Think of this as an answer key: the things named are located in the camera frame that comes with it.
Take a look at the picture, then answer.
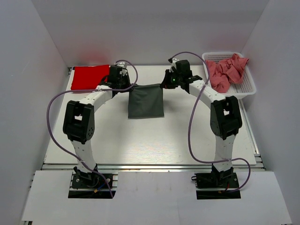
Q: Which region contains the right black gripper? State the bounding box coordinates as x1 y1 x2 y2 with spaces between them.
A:
161 69 183 89

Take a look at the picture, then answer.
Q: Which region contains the dark grey t-shirt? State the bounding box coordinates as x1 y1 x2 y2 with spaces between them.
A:
128 84 164 119

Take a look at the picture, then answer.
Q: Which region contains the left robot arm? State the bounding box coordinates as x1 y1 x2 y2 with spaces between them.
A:
63 72 131 187

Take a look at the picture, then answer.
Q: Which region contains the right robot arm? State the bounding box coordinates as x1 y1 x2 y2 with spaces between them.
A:
160 69 242 187

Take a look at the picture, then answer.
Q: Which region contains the folded red t-shirt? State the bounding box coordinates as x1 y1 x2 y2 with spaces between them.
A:
71 65 110 90

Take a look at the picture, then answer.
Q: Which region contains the crumpled pink t-shirt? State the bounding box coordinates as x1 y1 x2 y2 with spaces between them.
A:
205 53 249 93

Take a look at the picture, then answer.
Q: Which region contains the white plastic basket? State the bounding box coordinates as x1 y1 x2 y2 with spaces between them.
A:
202 52 256 99

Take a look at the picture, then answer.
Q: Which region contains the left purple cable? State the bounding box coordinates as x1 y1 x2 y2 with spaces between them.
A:
46 60 139 197

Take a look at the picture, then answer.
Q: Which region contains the purple cable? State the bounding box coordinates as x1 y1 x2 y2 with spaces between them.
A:
46 60 139 197
168 51 251 193

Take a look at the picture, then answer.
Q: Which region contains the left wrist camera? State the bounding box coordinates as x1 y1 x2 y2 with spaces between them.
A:
107 61 128 83

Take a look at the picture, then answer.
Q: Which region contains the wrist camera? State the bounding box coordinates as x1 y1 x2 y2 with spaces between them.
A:
107 61 128 83
169 58 193 78

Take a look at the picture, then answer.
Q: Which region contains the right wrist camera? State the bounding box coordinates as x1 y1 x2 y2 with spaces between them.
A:
169 58 193 78

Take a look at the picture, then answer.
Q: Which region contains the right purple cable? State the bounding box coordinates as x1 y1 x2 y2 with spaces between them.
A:
168 51 251 193

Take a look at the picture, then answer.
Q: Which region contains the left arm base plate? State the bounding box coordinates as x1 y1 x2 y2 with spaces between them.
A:
68 173 112 199

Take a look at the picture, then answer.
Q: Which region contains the aluminium table rail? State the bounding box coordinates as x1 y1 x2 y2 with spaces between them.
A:
41 153 264 173

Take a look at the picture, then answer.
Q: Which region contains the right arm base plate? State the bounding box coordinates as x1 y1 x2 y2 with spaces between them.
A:
191 172 241 200

